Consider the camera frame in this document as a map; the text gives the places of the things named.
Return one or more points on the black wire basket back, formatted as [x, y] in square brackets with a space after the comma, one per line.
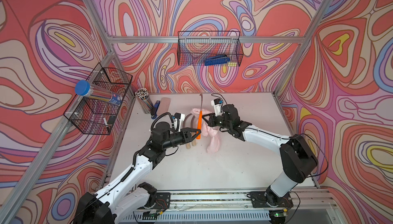
[196, 46]

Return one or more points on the black wire basket left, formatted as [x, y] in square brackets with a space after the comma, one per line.
[94, 117]

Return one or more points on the pink case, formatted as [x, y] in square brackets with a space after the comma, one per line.
[163, 106]

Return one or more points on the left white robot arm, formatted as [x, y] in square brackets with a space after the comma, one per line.
[125, 194]

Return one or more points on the aluminium rail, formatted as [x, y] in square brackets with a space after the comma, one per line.
[233, 205]

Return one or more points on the yellow item in basket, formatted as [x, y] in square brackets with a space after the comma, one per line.
[232, 64]

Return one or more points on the orange handled sickle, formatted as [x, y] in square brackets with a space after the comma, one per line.
[199, 126]

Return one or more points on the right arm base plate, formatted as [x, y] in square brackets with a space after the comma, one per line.
[263, 199]

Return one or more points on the black wire basket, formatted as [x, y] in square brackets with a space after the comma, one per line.
[196, 46]
[94, 117]

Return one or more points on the blue tool in basket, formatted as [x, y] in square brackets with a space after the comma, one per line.
[216, 60]

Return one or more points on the blue stapler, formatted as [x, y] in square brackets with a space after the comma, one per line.
[153, 112]

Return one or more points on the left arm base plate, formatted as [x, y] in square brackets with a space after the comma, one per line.
[156, 201]

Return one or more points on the pink rag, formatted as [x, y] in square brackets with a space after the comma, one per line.
[212, 132]

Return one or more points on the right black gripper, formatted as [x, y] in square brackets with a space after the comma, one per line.
[211, 121]

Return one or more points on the clear tube blue cap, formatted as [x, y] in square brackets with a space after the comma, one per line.
[92, 91]

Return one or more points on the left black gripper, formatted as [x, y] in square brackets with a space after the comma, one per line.
[185, 132]

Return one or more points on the cup of pencils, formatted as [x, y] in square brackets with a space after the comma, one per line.
[144, 100]

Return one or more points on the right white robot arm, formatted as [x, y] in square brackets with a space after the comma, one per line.
[297, 158]

